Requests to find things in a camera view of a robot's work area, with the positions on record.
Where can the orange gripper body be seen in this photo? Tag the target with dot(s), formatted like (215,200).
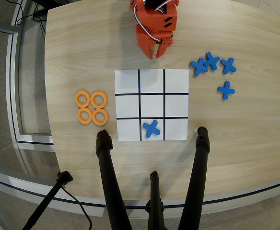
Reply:
(145,39)

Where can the blue foam cross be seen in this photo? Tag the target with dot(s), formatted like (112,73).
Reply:
(228,65)
(152,129)
(226,90)
(212,61)
(198,67)

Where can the short black tripod leg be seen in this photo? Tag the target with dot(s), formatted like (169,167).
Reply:
(155,198)

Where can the white tic-tac-toe paper board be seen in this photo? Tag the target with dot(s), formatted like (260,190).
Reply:
(152,105)

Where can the thin black stand pole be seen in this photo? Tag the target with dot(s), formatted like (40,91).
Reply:
(49,198)

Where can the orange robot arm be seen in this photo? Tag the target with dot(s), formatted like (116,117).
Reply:
(154,16)

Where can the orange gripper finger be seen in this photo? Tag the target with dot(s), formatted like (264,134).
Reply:
(146,49)
(163,46)

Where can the small white sticker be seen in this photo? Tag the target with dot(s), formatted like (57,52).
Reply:
(195,131)

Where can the grey metal partition frame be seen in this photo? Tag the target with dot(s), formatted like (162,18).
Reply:
(14,83)

